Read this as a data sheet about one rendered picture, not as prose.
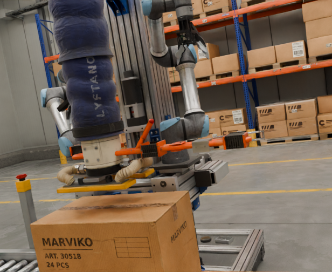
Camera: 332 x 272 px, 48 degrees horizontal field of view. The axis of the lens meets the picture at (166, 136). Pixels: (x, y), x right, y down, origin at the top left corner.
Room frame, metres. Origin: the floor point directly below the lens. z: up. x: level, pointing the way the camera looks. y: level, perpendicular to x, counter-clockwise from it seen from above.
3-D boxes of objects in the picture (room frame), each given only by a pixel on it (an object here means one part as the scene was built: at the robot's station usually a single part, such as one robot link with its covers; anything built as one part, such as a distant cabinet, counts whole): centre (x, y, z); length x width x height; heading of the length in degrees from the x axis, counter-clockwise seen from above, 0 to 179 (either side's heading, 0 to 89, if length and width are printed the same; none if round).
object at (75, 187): (1.57, 0.33, 1.08); 0.34 x 0.10 x 0.05; 67
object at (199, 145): (1.48, -0.14, 1.18); 0.07 x 0.07 x 0.04; 67
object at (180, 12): (1.72, -0.17, 1.74); 0.08 x 0.08 x 0.05
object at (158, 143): (1.56, 0.06, 1.18); 0.10 x 0.08 x 0.06; 157
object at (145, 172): (1.75, 0.25, 1.08); 0.34 x 0.10 x 0.05; 67
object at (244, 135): (1.42, -0.26, 1.18); 0.08 x 0.07 x 0.05; 67
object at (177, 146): (1.69, 0.06, 1.18); 0.93 x 0.30 x 0.04; 67
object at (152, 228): (1.65, 0.29, 0.74); 0.60 x 0.40 x 0.40; 67
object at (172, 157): (2.02, -0.03, 1.09); 0.15 x 0.15 x 0.10
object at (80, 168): (1.66, 0.29, 1.12); 0.34 x 0.25 x 0.06; 67
